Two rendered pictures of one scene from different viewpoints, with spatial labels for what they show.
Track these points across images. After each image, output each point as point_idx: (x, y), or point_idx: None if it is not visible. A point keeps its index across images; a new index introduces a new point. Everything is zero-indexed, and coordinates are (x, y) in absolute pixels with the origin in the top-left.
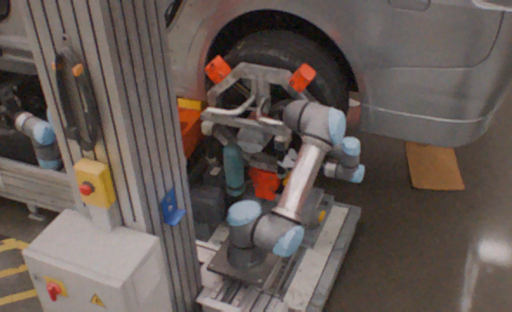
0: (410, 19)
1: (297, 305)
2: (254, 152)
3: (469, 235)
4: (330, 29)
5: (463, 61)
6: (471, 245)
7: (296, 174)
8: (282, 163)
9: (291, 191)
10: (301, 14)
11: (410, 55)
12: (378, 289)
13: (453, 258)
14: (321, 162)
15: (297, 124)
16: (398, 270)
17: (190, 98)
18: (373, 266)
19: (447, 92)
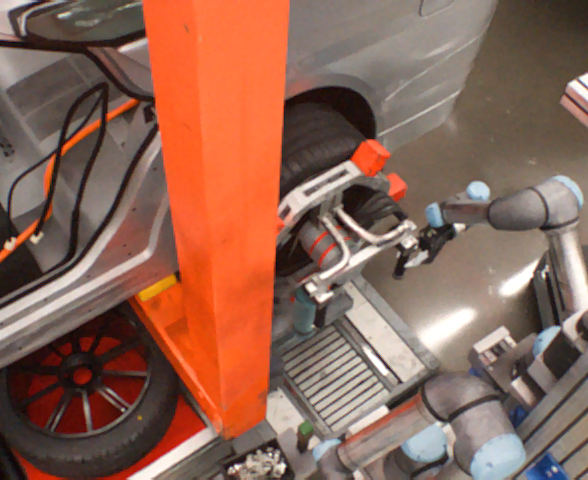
0: (438, 19)
1: (413, 368)
2: (354, 276)
3: (404, 175)
4: (354, 80)
5: (476, 32)
6: (418, 183)
7: (578, 269)
8: (413, 263)
9: (585, 288)
10: (321, 84)
11: (432, 55)
12: (421, 288)
13: (423, 207)
14: (450, 230)
15: (545, 221)
16: (409, 257)
17: (160, 280)
18: (391, 272)
19: (458, 69)
